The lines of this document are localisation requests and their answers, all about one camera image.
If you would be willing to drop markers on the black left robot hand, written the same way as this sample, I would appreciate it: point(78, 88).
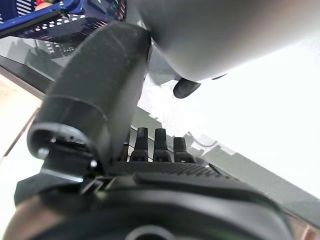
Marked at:
point(100, 87)

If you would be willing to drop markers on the blue plastic shopping basket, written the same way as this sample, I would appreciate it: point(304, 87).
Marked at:
point(50, 15)

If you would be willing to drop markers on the black left robot foot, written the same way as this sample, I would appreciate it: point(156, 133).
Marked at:
point(185, 88)

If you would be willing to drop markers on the silver left robot leg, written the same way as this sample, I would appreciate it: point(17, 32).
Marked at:
point(200, 30)

